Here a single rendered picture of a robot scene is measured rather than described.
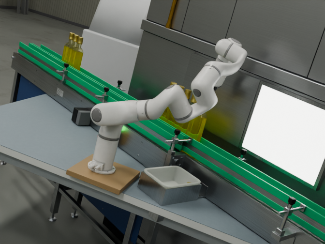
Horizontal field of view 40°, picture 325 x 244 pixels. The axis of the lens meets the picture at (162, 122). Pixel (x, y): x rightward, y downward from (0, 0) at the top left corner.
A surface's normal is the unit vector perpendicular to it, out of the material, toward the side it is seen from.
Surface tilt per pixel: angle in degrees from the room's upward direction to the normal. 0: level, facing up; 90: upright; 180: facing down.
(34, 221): 0
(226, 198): 90
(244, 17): 90
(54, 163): 0
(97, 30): 80
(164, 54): 90
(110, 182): 1
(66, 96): 90
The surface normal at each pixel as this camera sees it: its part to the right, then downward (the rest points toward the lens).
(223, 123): -0.73, 0.00
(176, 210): 0.25, -0.93
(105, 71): -0.37, 0.17
